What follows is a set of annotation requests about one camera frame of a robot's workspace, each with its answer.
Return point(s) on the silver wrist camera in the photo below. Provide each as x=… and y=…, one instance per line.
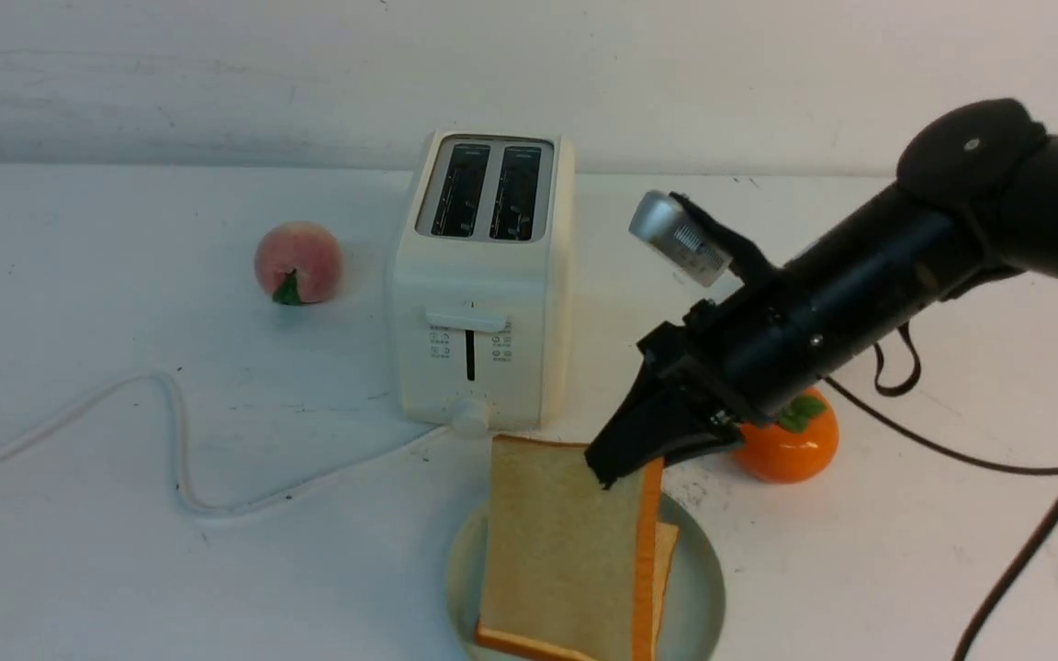
x=675, y=228

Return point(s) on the light blue round plate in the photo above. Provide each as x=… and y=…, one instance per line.
x=695, y=598

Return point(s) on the cream white toaster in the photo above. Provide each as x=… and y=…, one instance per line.
x=479, y=283

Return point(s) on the orange persimmon with green leaf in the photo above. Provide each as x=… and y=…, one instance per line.
x=799, y=445

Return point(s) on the pink peach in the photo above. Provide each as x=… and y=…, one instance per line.
x=299, y=263

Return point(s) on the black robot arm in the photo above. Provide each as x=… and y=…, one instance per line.
x=974, y=200

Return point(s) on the toasted bread slice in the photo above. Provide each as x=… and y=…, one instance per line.
x=667, y=537
x=571, y=566

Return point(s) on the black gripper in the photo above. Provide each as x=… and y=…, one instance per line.
x=726, y=365

